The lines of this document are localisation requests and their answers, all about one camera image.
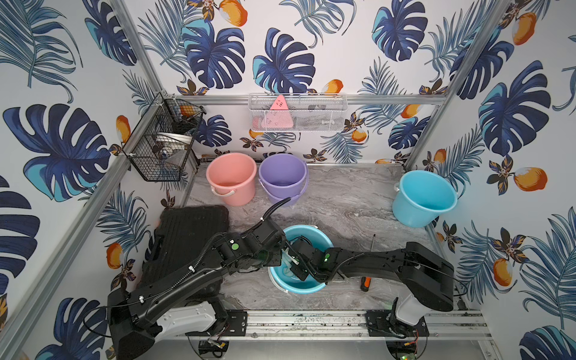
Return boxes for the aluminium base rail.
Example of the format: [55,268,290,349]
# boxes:
[154,304,493,342]

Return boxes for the black ribbed case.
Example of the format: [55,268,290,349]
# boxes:
[136,205,230,289]

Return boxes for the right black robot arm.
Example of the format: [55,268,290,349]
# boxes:
[285,238,454,326]

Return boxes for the black wire basket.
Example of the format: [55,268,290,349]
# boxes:
[121,93,206,182]

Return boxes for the purple plastic bucket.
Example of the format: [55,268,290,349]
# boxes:
[258,154,309,207]

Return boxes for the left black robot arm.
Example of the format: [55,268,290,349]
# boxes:
[107,219,287,359]

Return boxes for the pink triangular sponge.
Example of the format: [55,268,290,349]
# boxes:
[257,94,294,131]

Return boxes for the orange handled screwdriver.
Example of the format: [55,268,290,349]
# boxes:
[360,234,376,293]

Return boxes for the teal bucket with white handle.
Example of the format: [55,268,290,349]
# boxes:
[268,225,333,295]

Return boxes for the pink plastic bucket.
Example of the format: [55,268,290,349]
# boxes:
[205,152,257,206]

